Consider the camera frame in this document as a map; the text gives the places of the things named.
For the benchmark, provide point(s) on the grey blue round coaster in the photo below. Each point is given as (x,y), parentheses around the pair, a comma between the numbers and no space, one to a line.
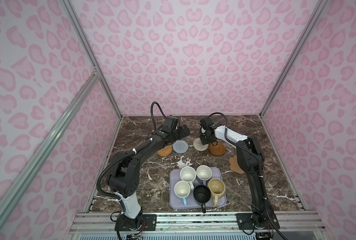
(180,146)

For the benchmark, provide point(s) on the white woven round coaster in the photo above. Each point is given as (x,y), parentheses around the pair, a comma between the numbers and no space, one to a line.
(197,144)

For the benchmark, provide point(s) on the cork paw shaped coaster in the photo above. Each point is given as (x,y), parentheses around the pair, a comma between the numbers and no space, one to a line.
(234,166)

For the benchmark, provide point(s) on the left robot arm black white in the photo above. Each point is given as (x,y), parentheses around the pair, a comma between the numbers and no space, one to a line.
(120,179)

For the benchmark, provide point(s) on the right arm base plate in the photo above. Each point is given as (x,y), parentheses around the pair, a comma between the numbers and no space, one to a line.
(251,221)

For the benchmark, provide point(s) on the aluminium mounting rail front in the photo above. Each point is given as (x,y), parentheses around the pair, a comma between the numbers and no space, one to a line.
(298,225)

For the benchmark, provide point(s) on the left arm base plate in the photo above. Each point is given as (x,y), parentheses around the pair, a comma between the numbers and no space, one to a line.
(143,222)

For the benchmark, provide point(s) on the orange woven rattan coaster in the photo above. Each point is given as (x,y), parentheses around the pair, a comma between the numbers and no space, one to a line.
(166,151)

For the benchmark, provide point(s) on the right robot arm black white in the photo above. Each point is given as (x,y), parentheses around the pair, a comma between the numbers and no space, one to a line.
(251,160)

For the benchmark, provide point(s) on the lavender serving tray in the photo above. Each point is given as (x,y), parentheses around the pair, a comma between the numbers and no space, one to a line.
(177,203)

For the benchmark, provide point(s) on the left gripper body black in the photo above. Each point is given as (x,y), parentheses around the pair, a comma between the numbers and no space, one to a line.
(180,133)

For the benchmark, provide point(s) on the black mug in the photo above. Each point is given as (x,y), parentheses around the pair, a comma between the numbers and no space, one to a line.
(202,196)

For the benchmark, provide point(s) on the brown wooden round coaster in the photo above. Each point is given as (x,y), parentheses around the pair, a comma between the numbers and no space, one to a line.
(217,149)

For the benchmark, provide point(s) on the white mug blue handle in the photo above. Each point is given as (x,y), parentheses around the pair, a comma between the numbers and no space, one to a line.
(182,190)

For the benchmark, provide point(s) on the beige yellow mug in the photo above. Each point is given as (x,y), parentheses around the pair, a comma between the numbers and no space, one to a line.
(218,190)

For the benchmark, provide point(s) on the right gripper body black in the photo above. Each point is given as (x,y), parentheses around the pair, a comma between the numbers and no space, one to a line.
(205,139)

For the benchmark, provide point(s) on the aluminium frame diagonal bar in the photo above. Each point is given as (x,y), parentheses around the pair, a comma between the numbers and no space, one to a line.
(25,178)

